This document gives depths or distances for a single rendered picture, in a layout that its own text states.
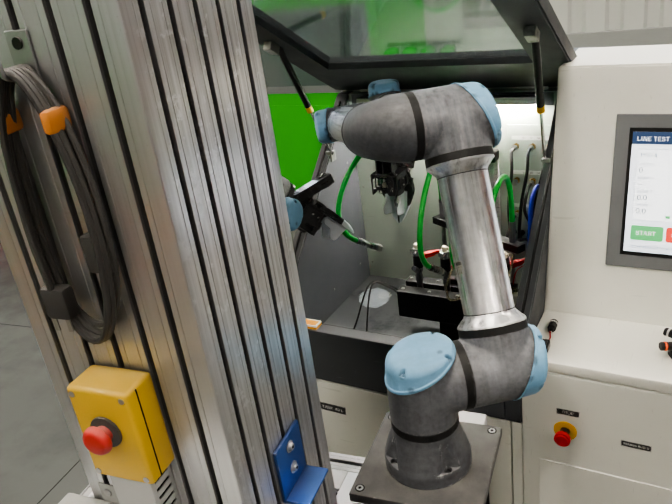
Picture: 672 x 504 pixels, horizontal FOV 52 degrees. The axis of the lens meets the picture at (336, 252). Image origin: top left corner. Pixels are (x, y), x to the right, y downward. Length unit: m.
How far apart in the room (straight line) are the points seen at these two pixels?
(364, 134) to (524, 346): 0.43
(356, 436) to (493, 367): 0.91
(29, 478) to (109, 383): 2.47
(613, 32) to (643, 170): 3.92
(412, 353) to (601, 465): 0.74
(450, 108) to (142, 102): 0.60
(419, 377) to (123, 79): 0.65
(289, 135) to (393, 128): 3.68
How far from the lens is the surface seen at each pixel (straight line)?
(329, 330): 1.83
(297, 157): 4.81
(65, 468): 3.26
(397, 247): 2.25
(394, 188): 1.68
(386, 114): 1.13
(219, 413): 0.82
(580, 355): 1.64
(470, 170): 1.15
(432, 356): 1.12
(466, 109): 1.15
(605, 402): 1.64
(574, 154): 1.72
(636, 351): 1.66
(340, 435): 2.02
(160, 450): 0.88
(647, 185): 1.70
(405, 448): 1.20
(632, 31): 5.58
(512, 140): 1.98
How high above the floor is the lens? 1.89
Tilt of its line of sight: 25 degrees down
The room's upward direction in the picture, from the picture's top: 8 degrees counter-clockwise
